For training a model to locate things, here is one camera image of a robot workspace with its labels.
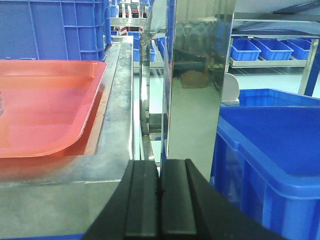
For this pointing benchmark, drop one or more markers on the red plastic tray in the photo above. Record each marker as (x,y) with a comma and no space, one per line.
(45,104)

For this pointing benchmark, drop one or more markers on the stainless steel cart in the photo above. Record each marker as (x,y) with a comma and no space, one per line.
(62,195)

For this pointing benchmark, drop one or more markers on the stainless steel rack frame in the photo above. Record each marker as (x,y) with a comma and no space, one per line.
(196,56)

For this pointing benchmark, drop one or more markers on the blue stacked crate lower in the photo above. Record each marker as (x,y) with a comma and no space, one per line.
(52,30)

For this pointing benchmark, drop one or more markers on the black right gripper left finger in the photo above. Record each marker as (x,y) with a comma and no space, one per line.
(132,211)

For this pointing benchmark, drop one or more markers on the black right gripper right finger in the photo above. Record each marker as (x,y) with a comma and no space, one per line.
(191,209)

